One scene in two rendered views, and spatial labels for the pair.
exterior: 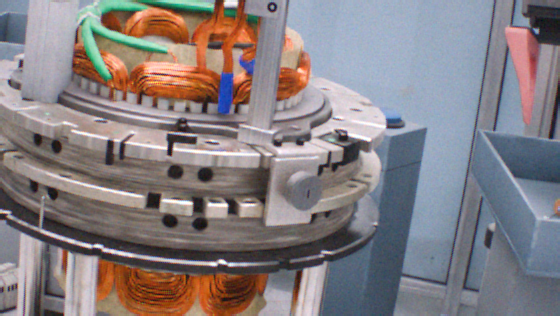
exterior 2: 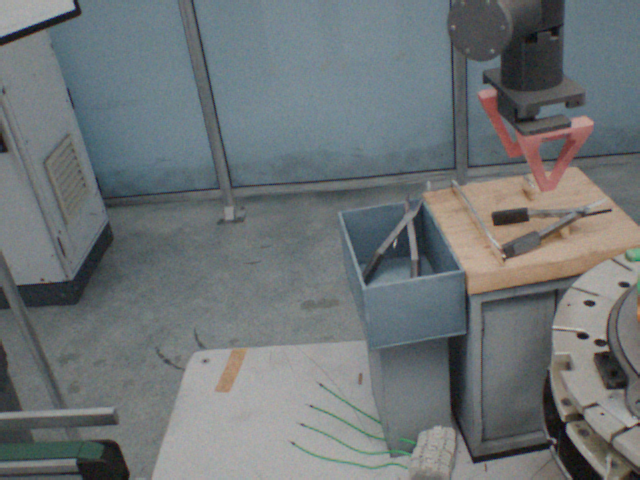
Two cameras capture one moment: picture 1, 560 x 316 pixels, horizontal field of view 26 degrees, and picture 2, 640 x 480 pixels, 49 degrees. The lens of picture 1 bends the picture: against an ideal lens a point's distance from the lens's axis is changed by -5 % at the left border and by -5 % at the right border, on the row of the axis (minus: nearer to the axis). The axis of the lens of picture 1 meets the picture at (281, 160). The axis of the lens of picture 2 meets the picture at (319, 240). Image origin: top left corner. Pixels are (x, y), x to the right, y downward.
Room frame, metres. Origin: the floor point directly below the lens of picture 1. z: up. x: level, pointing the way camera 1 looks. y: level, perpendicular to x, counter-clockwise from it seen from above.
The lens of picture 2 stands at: (0.59, 0.46, 1.49)
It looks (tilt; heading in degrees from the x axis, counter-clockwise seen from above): 31 degrees down; 352
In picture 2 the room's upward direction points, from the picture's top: 8 degrees counter-clockwise
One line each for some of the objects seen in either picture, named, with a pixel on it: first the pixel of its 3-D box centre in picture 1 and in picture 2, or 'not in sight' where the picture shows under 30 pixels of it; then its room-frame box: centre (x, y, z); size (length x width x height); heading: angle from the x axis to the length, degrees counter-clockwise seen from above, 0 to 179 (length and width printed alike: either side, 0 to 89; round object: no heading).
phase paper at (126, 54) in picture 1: (138, 67); not in sight; (0.86, 0.11, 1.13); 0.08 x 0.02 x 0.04; 77
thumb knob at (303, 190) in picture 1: (303, 191); not in sight; (0.79, -0.02, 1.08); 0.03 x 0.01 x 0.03; 125
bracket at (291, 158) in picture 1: (286, 183); not in sight; (0.81, -0.01, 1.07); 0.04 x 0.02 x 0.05; 125
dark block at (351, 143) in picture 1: (339, 145); not in sight; (0.86, -0.04, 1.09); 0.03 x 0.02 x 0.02; 154
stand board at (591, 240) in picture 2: not in sight; (527, 224); (1.24, 0.13, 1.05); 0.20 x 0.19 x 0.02; 85
